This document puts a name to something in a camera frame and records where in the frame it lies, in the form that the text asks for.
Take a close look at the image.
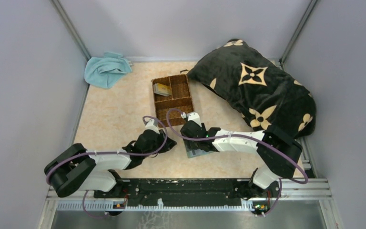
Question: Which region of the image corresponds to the green leather card holder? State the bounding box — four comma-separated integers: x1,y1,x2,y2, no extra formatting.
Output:
183,140,212,158

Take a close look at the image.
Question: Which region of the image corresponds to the brown woven divided basket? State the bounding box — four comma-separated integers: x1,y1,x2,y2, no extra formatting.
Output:
151,74,194,126

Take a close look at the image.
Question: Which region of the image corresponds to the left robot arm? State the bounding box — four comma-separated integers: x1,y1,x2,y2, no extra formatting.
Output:
44,129,177,198

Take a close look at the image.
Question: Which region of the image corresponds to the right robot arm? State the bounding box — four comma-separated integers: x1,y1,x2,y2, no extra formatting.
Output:
180,121,302,197

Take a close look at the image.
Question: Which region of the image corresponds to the gold card stack in basket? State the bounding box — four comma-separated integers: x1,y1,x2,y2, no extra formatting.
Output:
153,83,173,97

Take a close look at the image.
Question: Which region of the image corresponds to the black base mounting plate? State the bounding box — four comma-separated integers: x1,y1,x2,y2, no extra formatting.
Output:
93,178,279,207

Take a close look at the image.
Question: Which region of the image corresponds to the light blue cloth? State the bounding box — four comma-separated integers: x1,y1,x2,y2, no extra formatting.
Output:
84,52,132,89

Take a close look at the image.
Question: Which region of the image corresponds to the black floral pillow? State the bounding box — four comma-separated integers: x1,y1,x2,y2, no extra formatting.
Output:
187,39,317,139

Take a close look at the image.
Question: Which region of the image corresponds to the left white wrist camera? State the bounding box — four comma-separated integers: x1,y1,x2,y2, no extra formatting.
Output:
145,118,160,135

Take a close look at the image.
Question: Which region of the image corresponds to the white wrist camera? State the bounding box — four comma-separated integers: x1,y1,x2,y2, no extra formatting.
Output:
145,118,160,135
181,112,202,126

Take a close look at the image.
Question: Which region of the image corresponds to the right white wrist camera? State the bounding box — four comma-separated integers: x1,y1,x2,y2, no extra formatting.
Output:
181,112,202,126

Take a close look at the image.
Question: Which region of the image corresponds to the aluminium frame rail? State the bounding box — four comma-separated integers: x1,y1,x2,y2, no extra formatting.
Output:
47,178,332,212

